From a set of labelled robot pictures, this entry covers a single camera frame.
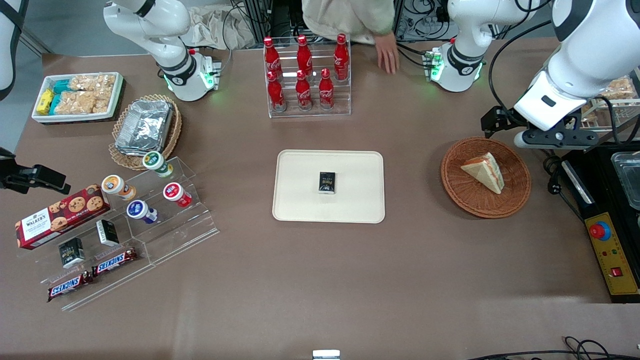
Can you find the yellow emergency stop control box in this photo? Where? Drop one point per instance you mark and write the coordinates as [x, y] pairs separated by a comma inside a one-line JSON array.
[[612, 255]]

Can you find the black appliance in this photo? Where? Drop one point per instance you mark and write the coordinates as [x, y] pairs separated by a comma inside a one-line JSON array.
[[600, 175]]

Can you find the triangular sandwich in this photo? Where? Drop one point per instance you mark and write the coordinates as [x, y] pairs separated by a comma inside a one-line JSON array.
[[487, 172]]

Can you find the Snickers chocolate bar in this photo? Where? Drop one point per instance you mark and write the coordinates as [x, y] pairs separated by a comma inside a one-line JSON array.
[[114, 262], [70, 286]]

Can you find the teal snack packet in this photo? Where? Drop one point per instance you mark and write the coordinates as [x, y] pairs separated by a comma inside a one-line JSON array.
[[54, 104], [61, 86]]

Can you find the clear acrylic stepped stand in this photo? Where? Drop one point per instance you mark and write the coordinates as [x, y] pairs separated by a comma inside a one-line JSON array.
[[175, 230]]

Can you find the brown round wicker basket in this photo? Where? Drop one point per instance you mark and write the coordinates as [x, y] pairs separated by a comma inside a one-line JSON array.
[[470, 197]]

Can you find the blue lid yogurt cup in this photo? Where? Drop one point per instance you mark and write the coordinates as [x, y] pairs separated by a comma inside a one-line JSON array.
[[136, 209]]

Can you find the stack of foil trays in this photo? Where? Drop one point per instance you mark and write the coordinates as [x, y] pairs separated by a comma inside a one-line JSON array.
[[145, 125]]

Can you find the red Walkers cookie box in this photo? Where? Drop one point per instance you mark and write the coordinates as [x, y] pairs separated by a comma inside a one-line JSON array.
[[60, 217]]

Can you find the white rectangular snack tray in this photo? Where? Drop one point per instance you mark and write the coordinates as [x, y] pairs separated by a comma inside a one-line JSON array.
[[117, 95]]

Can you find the person's bare hand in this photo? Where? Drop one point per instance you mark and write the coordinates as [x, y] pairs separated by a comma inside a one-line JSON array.
[[387, 52]]

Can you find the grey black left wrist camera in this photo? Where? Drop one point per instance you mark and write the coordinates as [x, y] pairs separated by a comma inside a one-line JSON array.
[[560, 138]]

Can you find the small black carton box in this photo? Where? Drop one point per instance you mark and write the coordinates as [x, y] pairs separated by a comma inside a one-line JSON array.
[[327, 182], [71, 252], [107, 233]]

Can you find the aluminium frame post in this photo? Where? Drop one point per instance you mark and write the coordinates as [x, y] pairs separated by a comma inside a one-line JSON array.
[[257, 20]]

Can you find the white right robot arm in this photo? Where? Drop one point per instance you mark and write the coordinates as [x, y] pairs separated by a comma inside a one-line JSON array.
[[150, 30]]

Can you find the clear cracker pack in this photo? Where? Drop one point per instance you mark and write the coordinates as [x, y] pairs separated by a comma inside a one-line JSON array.
[[620, 89], [590, 119]]

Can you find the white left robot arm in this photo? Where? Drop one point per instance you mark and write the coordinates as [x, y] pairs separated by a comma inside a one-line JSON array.
[[590, 50]]

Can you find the clear bag of rice crackers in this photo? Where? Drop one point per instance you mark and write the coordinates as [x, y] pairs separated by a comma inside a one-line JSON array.
[[75, 103], [95, 82]]

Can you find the red cola bottle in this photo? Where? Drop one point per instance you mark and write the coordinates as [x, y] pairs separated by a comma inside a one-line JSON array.
[[273, 60], [276, 95], [304, 57], [341, 62], [303, 94], [326, 92]]

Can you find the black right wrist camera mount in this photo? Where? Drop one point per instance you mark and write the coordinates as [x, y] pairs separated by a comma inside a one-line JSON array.
[[6, 162]]

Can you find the light flat wicker basket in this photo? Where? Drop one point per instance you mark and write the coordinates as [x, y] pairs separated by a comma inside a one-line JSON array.
[[175, 130]]

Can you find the clear plastic container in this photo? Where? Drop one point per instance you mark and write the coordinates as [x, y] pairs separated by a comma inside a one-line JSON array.
[[627, 180]]

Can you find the clear acrylic bottle rack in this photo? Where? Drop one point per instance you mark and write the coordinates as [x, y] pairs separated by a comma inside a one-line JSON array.
[[342, 100]]

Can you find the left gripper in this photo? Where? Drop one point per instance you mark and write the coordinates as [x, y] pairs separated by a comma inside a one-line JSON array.
[[495, 120]]

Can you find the person in beige top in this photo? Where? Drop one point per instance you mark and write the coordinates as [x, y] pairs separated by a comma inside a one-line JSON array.
[[345, 17]]

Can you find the orange lid yogurt cup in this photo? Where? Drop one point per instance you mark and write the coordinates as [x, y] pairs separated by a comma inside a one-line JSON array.
[[114, 185]]

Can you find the yellow snack packet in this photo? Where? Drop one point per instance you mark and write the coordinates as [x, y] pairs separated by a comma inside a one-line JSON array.
[[44, 101]]

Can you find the green lid yogurt cup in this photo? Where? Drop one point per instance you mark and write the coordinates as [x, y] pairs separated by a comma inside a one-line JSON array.
[[154, 161]]

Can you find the beige crumpled cloth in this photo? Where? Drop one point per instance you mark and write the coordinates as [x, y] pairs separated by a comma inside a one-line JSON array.
[[215, 27]]

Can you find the red lid yogurt cup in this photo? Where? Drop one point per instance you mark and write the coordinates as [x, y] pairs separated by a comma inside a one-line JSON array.
[[172, 191]]

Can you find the cream rectangular plastic tray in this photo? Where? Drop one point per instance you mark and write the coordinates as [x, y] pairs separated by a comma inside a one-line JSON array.
[[300, 200]]

